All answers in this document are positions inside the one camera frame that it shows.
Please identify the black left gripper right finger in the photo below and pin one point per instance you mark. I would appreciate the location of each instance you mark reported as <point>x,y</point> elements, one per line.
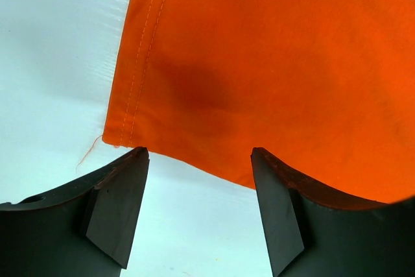
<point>312,229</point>

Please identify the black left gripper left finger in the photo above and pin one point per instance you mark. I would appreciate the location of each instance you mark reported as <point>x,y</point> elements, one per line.
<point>85,227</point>

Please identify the orange t shirt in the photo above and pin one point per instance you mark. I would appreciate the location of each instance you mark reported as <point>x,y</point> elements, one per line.
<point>327,86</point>

